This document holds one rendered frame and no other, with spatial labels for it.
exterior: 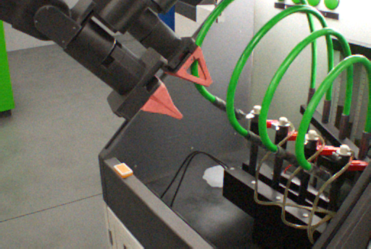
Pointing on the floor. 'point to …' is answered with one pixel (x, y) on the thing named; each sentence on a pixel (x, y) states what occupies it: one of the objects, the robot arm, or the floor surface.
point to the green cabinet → (5, 79)
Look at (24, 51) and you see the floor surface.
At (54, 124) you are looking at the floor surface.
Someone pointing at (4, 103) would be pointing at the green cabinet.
